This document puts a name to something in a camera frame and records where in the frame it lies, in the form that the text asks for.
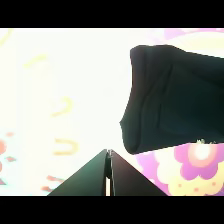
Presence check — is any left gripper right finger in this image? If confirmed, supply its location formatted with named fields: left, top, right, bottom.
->
left=109, top=149, right=168, bottom=197

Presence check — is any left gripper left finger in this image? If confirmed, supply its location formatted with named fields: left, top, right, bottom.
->
left=47, top=148, right=109, bottom=197

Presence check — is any black garment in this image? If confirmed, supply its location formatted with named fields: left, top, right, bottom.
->
left=118, top=43, right=224, bottom=156

